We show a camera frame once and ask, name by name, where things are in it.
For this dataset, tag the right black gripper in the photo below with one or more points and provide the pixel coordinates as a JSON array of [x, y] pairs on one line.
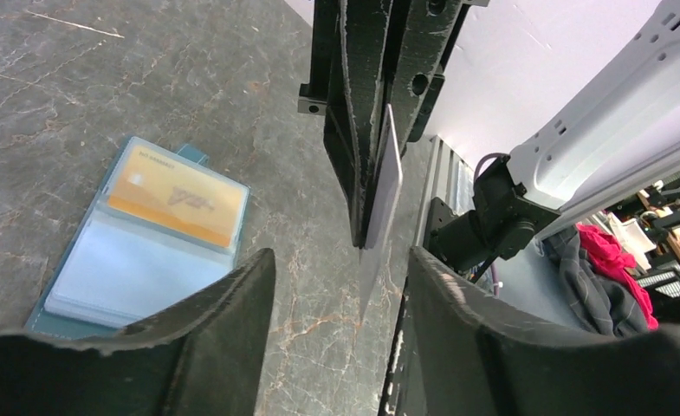
[[365, 54]]

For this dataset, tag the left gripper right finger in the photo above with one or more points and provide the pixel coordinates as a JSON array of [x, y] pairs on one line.
[[482, 356]]

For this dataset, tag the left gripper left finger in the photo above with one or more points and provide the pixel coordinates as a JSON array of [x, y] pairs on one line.
[[201, 356]]

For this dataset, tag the blue card holder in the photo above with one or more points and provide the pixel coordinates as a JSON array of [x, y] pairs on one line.
[[119, 269]]

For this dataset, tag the gold credit card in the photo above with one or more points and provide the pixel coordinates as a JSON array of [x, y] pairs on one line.
[[171, 191]]

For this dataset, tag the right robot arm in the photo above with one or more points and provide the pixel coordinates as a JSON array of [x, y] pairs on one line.
[[525, 191]]

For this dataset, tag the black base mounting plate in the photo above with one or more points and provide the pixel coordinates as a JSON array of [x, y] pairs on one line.
[[396, 379]]

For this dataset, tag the background clutter with clothes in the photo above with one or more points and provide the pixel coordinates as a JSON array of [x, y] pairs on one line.
[[594, 270]]

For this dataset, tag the aluminium frame rail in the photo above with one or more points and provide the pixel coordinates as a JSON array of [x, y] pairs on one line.
[[447, 191]]

